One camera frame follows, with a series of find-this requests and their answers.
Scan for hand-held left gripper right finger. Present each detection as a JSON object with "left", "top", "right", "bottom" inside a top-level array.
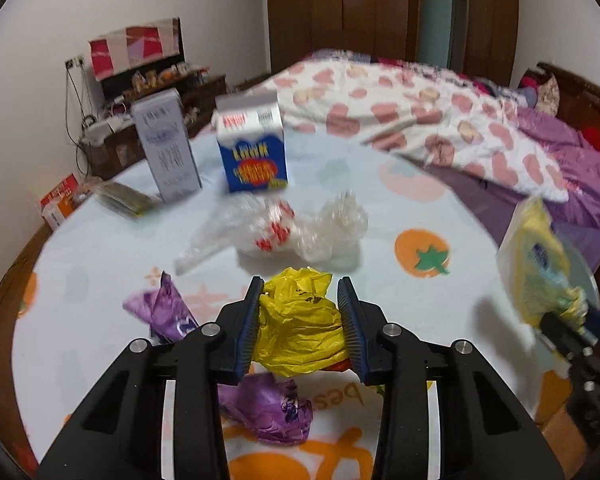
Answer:
[{"left": 336, "top": 276, "right": 566, "bottom": 480}]

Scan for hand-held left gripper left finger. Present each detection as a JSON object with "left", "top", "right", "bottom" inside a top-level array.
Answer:
[{"left": 39, "top": 276, "right": 266, "bottom": 480}]

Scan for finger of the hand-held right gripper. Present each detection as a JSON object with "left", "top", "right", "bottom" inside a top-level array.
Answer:
[{"left": 537, "top": 312, "right": 595, "bottom": 361}]

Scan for light blue trash bin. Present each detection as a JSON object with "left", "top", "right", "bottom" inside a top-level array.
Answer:
[{"left": 555, "top": 232, "right": 600, "bottom": 311}]

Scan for pale yellow plastic bag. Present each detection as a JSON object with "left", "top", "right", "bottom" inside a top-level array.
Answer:
[{"left": 497, "top": 196, "right": 588, "bottom": 328}]

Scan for purple wrapper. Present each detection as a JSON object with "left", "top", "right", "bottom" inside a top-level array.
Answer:
[
  {"left": 217, "top": 372, "right": 315, "bottom": 446},
  {"left": 122, "top": 271, "right": 201, "bottom": 346}
]

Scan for clear plastic bag red print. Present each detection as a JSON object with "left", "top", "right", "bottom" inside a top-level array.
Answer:
[{"left": 174, "top": 191, "right": 370, "bottom": 276}]

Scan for dark purple bed sheet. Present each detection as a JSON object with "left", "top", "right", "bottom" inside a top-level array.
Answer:
[{"left": 430, "top": 165, "right": 600, "bottom": 281}]

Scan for blue and white milk carton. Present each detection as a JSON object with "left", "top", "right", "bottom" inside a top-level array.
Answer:
[{"left": 211, "top": 87, "right": 289, "bottom": 193}]

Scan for shiny purple quilt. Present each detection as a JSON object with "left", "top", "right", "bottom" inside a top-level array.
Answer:
[{"left": 515, "top": 105, "right": 600, "bottom": 211}]

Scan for flat dark foil packet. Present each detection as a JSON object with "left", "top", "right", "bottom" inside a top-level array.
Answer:
[{"left": 95, "top": 180, "right": 161, "bottom": 220}]

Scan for grey and white carton box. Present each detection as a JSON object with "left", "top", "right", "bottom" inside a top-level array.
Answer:
[{"left": 132, "top": 87, "right": 202, "bottom": 204}]

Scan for white heart print blanket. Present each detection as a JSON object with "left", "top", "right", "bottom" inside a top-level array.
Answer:
[{"left": 260, "top": 49, "right": 571, "bottom": 203}]

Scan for orange and white flat box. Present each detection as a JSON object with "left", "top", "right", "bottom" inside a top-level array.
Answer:
[{"left": 40, "top": 174, "right": 83, "bottom": 230}]

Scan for dark wooden television cabinet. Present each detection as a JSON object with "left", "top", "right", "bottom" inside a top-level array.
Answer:
[{"left": 82, "top": 72, "right": 228, "bottom": 181}]

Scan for floral pillow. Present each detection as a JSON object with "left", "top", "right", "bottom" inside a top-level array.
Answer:
[{"left": 535, "top": 74, "right": 561, "bottom": 116}]

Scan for wooden bed headboard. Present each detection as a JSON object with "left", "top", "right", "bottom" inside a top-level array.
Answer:
[{"left": 517, "top": 62, "right": 600, "bottom": 161}]

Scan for round wooden table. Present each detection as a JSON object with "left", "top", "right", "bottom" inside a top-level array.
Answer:
[{"left": 0, "top": 220, "right": 51, "bottom": 461}]

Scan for white power adapter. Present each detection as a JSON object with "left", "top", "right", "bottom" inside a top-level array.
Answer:
[{"left": 82, "top": 117, "right": 126, "bottom": 146}]

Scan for row of small ornaments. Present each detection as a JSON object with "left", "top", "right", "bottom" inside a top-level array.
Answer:
[{"left": 127, "top": 62, "right": 211, "bottom": 93}]

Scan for black television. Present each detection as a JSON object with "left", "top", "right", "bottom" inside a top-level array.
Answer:
[{"left": 100, "top": 16, "right": 186, "bottom": 103}]

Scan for pink patchwork cloth cover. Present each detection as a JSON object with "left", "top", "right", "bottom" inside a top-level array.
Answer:
[{"left": 87, "top": 17, "right": 180, "bottom": 82}]

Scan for brown wooden wardrobe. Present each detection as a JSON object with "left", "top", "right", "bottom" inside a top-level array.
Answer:
[{"left": 242, "top": 0, "right": 521, "bottom": 88}]

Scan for black power cables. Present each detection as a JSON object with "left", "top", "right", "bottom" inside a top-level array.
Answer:
[{"left": 65, "top": 65, "right": 93, "bottom": 176}]

